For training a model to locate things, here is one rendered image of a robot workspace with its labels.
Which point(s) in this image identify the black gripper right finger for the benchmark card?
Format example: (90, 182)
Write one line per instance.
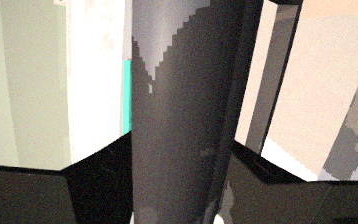
(257, 191)

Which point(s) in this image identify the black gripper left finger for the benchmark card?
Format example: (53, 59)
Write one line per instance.
(95, 190)

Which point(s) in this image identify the white tile with blue mark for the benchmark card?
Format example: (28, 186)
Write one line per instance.
(218, 219)

